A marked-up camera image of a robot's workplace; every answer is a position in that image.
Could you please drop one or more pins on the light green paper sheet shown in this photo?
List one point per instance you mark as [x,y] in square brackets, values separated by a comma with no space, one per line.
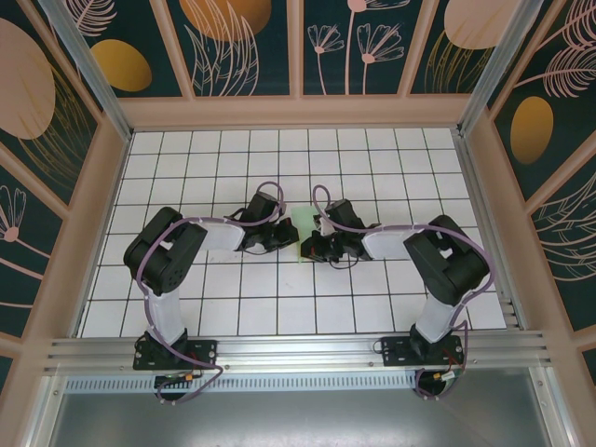
[305,219]

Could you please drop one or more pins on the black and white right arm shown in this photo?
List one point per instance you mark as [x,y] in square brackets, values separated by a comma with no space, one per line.
[442,265]

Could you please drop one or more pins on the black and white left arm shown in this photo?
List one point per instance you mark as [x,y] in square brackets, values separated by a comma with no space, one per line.
[156,253]

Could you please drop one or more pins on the grey metal sheet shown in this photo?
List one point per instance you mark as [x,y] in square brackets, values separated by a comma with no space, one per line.
[298,419]

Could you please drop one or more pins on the pink oval gold lines panel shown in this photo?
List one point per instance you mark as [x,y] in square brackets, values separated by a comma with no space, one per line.
[447,56]

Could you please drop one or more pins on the feather and orange oval panel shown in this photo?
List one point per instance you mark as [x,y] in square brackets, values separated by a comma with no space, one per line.
[123,65]

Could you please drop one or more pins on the fern and orange oval panel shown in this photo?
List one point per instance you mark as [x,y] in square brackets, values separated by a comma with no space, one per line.
[549,93]

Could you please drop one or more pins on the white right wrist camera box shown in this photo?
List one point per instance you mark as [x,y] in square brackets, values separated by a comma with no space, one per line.
[323,228]

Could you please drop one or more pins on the long aluminium mounting rail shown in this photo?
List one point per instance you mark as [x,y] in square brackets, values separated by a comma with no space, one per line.
[298,349]

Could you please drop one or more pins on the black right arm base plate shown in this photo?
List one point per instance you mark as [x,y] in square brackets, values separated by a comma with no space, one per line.
[396,351]

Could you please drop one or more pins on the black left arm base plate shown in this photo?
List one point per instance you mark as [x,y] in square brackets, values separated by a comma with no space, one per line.
[205,351]

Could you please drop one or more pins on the aluminium table side rail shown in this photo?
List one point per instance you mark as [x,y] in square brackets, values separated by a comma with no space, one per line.
[472,186]

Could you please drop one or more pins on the orange circle leaves wall panel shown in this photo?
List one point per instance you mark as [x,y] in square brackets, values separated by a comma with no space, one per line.
[223,46]

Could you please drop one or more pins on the pink flowers wall panel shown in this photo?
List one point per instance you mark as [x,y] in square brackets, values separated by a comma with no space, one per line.
[354,46]

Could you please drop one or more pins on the pink leaf outlines wall panel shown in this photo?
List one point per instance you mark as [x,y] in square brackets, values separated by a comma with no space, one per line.
[568,242]

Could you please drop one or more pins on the aluminium corner post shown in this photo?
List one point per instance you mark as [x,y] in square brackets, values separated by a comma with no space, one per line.
[88,70]
[496,70]

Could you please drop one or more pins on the single flower wall panel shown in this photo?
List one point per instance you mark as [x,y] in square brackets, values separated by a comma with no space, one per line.
[23,242]

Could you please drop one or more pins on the large pink oval wall panel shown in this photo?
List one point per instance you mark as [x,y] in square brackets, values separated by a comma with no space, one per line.
[28,93]

